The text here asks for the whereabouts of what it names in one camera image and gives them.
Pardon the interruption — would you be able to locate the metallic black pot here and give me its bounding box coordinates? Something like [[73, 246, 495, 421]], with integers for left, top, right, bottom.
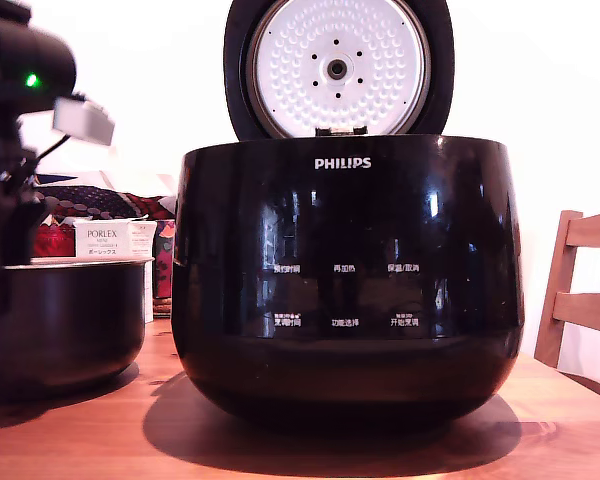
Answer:
[[0, 256, 157, 399]]

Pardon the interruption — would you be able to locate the black Philips rice cooker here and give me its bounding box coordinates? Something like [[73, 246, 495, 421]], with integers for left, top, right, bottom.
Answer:
[[171, 134, 527, 434]]

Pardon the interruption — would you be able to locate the black rice cooker lid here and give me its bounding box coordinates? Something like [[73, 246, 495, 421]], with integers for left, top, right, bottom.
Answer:
[[223, 0, 456, 142]]

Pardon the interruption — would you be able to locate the patterned cushion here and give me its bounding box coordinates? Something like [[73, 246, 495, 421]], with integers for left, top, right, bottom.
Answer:
[[33, 172, 179, 222]]

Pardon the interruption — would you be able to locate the white Porlex box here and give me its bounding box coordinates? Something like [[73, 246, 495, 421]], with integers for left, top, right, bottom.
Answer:
[[72, 216, 159, 262]]

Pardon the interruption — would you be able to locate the floral patterned box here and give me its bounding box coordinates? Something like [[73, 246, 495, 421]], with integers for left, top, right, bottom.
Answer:
[[152, 218, 178, 316]]

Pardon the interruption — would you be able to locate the wooden chair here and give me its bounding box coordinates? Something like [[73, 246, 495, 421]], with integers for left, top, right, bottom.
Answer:
[[533, 209, 600, 396]]

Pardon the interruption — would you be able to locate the black camera cable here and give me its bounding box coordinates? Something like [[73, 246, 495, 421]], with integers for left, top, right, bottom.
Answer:
[[31, 130, 77, 164]]

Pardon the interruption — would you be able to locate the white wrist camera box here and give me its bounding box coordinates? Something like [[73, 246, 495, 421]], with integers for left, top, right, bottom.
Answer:
[[51, 96, 117, 147]]

